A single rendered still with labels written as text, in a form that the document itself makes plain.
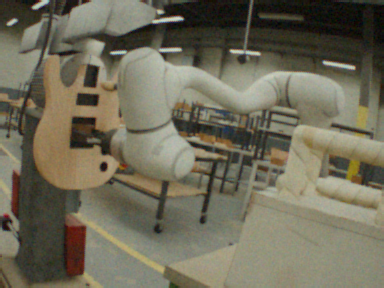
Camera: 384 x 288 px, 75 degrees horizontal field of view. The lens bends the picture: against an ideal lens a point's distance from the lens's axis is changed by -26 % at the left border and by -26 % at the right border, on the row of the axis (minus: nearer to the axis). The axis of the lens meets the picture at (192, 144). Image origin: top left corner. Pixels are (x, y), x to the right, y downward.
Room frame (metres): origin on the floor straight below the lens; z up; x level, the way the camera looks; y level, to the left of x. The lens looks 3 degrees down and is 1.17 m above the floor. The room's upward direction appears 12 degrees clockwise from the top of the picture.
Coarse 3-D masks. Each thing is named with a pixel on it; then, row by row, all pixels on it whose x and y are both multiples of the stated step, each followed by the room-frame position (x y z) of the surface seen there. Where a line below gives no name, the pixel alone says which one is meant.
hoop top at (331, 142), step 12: (300, 132) 0.42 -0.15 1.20; (312, 132) 0.41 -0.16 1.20; (324, 132) 0.40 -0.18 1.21; (336, 132) 0.39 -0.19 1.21; (312, 144) 0.41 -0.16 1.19; (324, 144) 0.40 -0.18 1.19; (336, 144) 0.38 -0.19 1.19; (348, 144) 0.37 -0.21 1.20; (360, 144) 0.36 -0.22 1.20; (372, 144) 0.35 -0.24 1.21; (348, 156) 0.38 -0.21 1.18; (360, 156) 0.36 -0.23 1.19; (372, 156) 0.34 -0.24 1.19
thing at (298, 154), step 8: (296, 136) 0.43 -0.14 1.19; (296, 144) 0.43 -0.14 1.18; (304, 144) 0.42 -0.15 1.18; (296, 152) 0.42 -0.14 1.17; (304, 152) 0.42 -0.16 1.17; (288, 160) 0.44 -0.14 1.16; (296, 160) 0.42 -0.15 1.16; (304, 160) 0.42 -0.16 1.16; (288, 168) 0.43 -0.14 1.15; (296, 168) 0.42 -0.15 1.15; (304, 168) 0.43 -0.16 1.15; (288, 176) 0.43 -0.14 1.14; (296, 176) 0.42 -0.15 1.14; (288, 184) 0.42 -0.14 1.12; (296, 184) 0.42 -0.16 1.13; (280, 192) 0.44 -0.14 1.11; (288, 192) 0.42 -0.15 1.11; (296, 192) 0.42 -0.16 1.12; (296, 200) 0.43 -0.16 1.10
